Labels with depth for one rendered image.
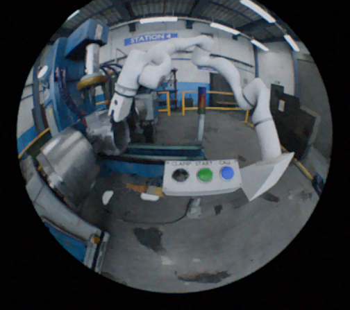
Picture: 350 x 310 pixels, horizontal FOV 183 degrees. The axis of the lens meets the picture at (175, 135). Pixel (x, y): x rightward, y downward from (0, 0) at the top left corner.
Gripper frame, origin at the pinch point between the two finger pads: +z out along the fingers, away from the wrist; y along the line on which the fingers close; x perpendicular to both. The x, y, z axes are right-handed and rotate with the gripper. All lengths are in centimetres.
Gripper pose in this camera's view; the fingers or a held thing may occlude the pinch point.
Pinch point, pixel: (115, 126)
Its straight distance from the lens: 47.6
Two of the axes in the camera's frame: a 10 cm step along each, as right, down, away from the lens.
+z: -4.7, 7.7, 4.4
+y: 0.7, -4.7, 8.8
